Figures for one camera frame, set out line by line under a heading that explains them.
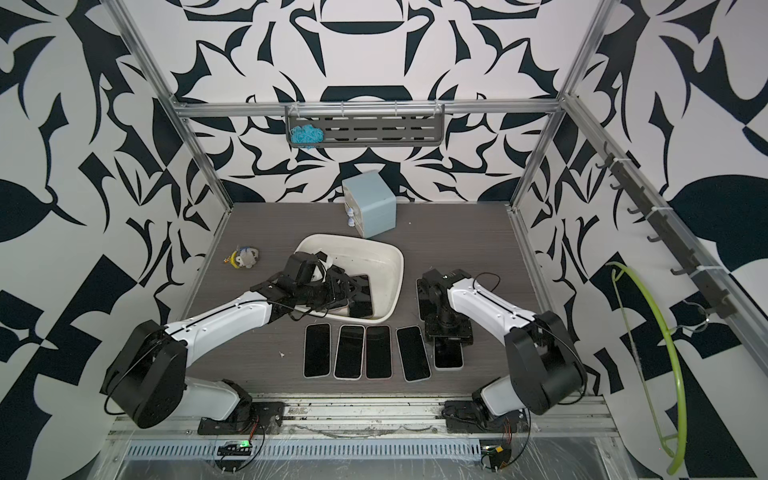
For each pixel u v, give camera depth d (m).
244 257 0.99
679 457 0.50
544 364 0.43
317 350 0.85
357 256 1.04
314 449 0.71
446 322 0.70
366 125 0.94
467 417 0.73
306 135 0.91
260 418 0.74
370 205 1.00
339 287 0.76
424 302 0.93
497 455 0.71
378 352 0.85
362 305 0.95
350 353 0.83
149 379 0.42
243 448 0.73
